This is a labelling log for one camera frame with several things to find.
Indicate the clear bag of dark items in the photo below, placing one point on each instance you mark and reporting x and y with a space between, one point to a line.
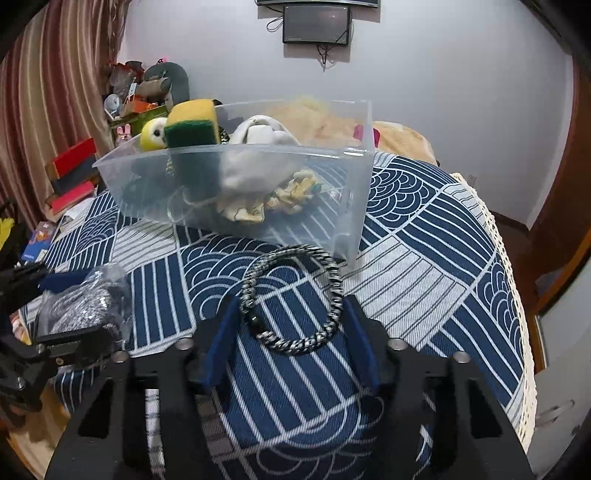
102 298

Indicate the white cloth pouch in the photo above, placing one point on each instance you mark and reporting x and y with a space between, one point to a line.
254 169

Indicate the black bag with gold chain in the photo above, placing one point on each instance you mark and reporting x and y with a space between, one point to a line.
154 182

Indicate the pink rabbit figure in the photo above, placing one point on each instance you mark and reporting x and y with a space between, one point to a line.
123 134

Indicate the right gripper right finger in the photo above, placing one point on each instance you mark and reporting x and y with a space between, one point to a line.
441 421

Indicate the black wall television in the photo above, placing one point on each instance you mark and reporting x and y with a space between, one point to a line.
372 4

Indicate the yellow green sponge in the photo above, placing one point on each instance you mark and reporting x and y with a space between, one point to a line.
191 124

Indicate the blue white patterned cloth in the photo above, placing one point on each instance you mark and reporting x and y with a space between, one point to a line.
432 270

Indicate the grey green plush toy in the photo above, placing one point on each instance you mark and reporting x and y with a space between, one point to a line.
165 83

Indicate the yellow white plush toy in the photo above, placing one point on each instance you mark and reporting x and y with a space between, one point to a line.
152 136

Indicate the striped brown curtain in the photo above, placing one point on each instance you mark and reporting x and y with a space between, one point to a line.
53 80

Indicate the beige plush patchwork blanket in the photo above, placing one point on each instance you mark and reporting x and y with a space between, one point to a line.
313 123

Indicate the green storage box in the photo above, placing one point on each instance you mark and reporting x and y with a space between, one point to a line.
137 121

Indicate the small black wall monitor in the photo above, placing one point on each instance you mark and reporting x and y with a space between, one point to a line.
316 24

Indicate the red box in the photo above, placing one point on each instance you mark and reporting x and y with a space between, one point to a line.
70 159

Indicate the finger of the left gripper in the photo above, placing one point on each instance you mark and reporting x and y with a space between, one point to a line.
33 279
77 348

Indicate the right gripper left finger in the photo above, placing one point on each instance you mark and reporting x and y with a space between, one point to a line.
106 437

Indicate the clear plastic storage bin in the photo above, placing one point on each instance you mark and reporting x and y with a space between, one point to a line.
323 205

